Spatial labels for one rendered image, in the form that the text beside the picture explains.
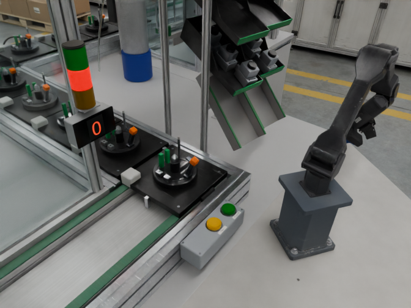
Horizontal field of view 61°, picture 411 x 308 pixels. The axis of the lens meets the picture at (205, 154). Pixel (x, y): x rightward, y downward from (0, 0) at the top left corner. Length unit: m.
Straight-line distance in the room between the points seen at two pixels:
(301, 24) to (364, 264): 4.10
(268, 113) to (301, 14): 3.61
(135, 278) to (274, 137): 0.89
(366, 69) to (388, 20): 3.82
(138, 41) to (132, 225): 1.08
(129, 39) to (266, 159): 0.94
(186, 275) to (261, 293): 0.20
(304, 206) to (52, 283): 0.65
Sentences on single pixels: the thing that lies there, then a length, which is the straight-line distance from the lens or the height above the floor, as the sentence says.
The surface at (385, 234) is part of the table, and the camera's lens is 1.24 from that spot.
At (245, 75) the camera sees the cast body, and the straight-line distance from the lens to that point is 1.12.
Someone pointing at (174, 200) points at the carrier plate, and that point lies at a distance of 1.04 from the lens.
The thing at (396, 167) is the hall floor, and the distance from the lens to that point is 3.12.
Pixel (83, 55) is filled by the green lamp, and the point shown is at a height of 1.39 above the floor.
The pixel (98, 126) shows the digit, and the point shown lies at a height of 1.21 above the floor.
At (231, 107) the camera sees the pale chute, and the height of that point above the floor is 1.09.
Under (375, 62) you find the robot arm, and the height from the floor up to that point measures 1.37.
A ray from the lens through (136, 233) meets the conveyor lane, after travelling 1.03.
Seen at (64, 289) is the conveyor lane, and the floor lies 0.92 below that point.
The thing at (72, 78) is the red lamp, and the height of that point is 1.34.
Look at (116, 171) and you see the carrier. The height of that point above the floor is 0.97.
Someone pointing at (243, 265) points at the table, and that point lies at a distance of 1.03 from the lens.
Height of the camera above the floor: 1.70
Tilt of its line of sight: 37 degrees down
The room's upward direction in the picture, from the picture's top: 2 degrees clockwise
